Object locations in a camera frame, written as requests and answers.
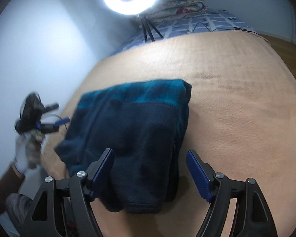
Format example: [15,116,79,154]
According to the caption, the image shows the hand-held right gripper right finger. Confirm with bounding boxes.
[186,150,278,237]

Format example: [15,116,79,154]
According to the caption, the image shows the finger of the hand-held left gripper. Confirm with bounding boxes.
[39,117,70,134]

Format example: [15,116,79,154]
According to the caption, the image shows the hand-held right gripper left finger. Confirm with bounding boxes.
[19,148,115,237]

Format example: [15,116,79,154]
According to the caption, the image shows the teal plaid fleece jacket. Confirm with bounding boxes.
[55,79,192,214]

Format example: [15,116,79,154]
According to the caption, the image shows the person's left forearm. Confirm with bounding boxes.
[0,163,25,218]

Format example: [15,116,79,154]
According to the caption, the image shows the person's left hand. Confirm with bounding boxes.
[13,130,45,174]

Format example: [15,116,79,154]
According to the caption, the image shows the tan blanket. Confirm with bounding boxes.
[41,31,296,237]

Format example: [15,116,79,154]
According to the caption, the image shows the person's striped clothing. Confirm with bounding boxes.
[5,193,34,228]

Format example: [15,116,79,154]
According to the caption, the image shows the black tripod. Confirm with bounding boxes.
[138,15,163,42]

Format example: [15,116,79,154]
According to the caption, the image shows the blue grid bed sheet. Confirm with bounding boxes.
[111,8,258,55]

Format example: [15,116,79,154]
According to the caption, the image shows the stack of folded floral quilts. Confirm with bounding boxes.
[131,0,208,25]

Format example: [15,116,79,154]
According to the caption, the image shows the black cable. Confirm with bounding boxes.
[187,21,237,34]

